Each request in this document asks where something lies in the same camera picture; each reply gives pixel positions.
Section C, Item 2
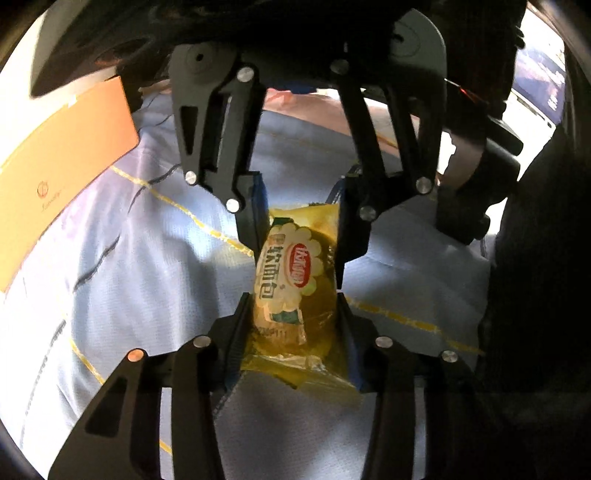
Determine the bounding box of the pink cloth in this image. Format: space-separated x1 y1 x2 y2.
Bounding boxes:
263 88 352 139

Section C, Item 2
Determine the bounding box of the orange cardboard box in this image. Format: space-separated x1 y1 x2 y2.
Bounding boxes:
0 75 140 293

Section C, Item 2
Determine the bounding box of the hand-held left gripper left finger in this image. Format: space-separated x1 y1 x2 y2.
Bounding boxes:
48 291 252 480

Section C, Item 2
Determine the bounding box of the yellow soft bread packet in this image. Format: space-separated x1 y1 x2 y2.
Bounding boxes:
240 203 363 395

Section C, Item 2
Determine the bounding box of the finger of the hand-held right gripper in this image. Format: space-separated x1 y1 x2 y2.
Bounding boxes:
330 62 444 291
174 51 269 266

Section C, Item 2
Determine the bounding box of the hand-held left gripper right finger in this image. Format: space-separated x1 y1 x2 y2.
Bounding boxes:
335 291 532 480

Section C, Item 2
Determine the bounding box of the dark blue printed sheet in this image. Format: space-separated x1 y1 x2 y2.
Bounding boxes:
512 44 568 132

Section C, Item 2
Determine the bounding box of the person's right hand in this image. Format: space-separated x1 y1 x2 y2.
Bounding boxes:
436 133 486 190

